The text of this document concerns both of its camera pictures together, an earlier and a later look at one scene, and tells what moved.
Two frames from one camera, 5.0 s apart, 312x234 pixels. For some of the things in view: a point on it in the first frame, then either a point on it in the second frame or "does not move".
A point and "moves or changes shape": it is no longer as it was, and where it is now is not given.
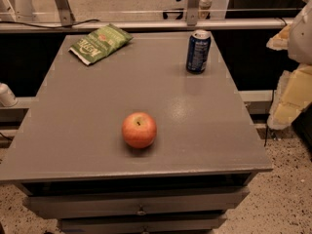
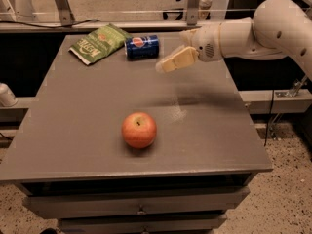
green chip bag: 100,44 does not move
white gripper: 301,38 → 207,42
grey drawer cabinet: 134,143 does not move
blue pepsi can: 198,51 moves or changes shape
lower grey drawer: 142,225 does not move
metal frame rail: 150,23 does not move
